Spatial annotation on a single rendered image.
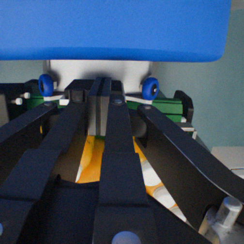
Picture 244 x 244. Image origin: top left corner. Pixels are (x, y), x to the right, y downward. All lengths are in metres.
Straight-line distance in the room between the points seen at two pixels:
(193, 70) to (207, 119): 0.42
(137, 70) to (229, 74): 1.24
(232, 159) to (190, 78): 1.10
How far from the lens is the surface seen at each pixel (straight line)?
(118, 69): 0.40
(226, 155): 0.41
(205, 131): 1.66
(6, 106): 0.40
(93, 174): 0.37
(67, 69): 0.41
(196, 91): 1.49
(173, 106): 0.48
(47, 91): 0.37
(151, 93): 0.37
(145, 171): 0.31
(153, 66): 0.40
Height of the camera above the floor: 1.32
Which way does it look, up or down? 66 degrees down
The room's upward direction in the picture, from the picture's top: 176 degrees clockwise
